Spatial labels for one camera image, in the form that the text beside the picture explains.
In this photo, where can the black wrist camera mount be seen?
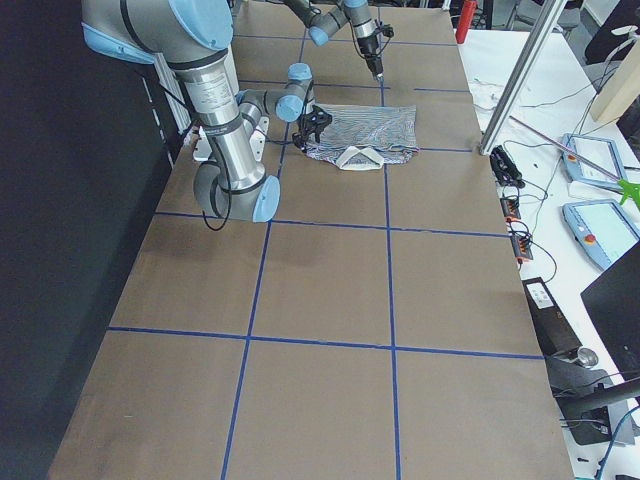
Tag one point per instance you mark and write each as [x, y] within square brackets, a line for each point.
[386, 30]
[316, 122]

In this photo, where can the black orange usb hub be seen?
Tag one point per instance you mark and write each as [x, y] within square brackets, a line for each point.
[520, 235]

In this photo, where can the aluminium frame post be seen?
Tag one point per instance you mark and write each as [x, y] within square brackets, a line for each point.
[542, 28]

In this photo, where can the black tool on table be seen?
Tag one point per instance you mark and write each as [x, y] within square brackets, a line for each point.
[504, 169]

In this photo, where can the green handled reacher grabber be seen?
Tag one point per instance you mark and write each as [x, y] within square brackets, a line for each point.
[629, 190]

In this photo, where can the navy white striped polo shirt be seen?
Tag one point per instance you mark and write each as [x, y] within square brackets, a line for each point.
[361, 138]

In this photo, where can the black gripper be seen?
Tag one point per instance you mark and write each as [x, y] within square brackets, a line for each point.
[306, 128]
[369, 49]

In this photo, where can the red cylinder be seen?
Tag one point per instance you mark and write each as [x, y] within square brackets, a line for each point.
[465, 20]

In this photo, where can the wooden board leaning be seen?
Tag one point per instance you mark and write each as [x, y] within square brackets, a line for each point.
[621, 90]

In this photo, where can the blue teach pendant near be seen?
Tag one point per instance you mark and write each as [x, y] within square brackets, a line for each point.
[602, 228]

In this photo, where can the black box with labels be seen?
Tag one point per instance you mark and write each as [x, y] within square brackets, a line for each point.
[554, 333]

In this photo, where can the blue teach pendant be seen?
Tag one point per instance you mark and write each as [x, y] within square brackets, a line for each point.
[602, 228]
[601, 152]

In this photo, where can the black monitor near edge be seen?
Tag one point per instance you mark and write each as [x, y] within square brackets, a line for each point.
[612, 304]

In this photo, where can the blue teach pendant far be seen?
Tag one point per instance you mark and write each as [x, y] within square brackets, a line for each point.
[601, 152]

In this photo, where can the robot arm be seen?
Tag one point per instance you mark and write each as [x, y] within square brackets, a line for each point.
[194, 37]
[357, 15]

